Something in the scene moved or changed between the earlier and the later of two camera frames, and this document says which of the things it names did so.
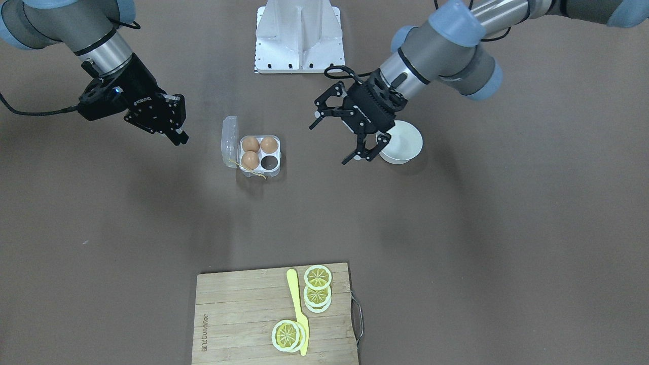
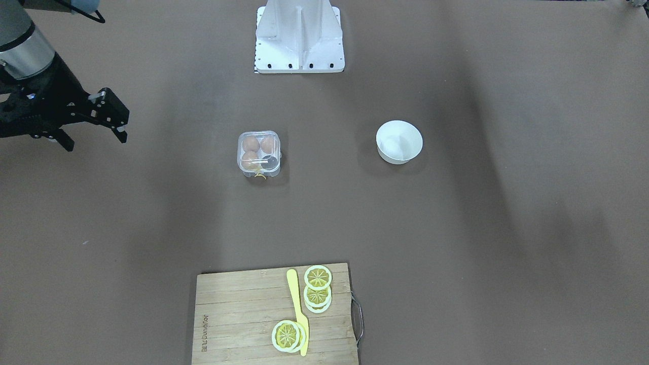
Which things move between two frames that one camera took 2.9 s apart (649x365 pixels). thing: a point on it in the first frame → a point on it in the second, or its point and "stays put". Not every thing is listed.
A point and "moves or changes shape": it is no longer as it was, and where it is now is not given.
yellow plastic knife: [294, 287] stays put
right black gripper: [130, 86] → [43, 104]
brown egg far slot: [250, 160] stays put
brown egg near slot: [250, 143] stays put
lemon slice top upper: [285, 335] stays put
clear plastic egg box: [256, 155] moves or changes shape
